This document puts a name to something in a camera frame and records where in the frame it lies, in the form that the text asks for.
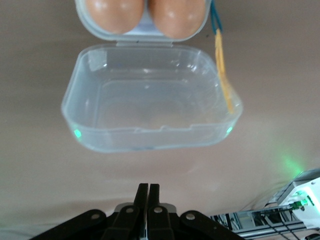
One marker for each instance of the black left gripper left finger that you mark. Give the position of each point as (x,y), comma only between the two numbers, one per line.
(141,197)

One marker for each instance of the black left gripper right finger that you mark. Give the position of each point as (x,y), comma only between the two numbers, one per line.
(154,197)

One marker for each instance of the clear plastic egg box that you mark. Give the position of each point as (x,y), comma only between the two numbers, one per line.
(150,100)

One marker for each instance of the brown egg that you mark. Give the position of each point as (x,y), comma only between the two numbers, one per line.
(115,15)
(177,17)

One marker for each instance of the aluminium frame rail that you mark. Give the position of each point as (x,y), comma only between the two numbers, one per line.
(245,226)

